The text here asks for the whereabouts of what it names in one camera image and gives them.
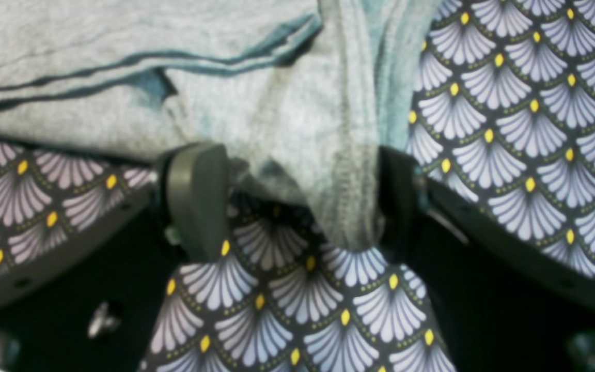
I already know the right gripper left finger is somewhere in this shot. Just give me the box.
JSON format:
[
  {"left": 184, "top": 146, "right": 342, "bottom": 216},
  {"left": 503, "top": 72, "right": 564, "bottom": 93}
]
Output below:
[{"left": 0, "top": 142, "right": 228, "bottom": 310}]

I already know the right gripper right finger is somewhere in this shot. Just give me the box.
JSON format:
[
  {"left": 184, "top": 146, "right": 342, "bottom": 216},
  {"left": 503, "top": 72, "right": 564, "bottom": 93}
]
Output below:
[{"left": 378, "top": 146, "right": 595, "bottom": 312}]

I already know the grey T-shirt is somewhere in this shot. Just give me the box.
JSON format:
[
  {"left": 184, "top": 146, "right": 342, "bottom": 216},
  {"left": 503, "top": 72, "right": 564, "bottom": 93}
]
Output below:
[{"left": 0, "top": 1, "right": 443, "bottom": 251}]

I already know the fan-patterned tablecloth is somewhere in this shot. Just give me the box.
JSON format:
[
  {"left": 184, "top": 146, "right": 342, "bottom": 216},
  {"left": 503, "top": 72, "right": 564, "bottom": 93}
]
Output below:
[{"left": 0, "top": 1, "right": 595, "bottom": 371}]

